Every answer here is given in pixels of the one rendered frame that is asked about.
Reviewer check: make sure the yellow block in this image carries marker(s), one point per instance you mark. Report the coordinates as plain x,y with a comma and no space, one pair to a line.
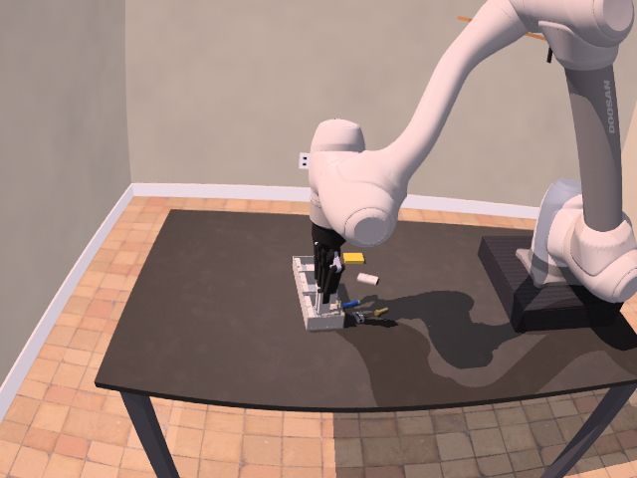
353,258

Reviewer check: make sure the white three-compartment bin rack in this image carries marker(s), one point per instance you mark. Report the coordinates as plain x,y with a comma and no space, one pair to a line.
304,271

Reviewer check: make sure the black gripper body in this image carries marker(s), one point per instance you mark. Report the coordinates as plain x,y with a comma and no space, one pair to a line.
330,238

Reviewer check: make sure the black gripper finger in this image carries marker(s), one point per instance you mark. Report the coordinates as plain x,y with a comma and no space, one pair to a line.
318,268
330,277

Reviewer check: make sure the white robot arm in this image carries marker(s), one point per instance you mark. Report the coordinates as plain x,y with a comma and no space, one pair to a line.
357,192

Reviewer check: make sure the white domino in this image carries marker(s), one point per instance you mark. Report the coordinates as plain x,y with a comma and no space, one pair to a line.
367,279

